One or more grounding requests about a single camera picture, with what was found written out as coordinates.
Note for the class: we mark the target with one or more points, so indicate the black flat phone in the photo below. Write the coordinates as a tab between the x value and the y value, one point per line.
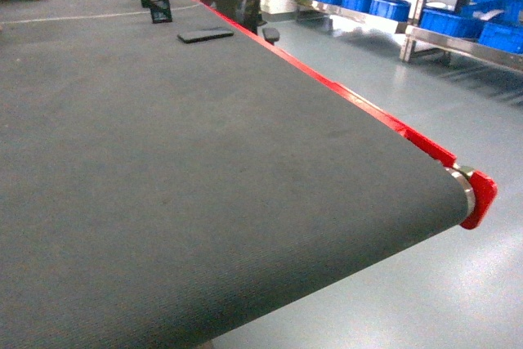
203	35

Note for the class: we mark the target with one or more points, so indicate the red conveyor side rail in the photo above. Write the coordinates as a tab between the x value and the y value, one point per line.
481	190

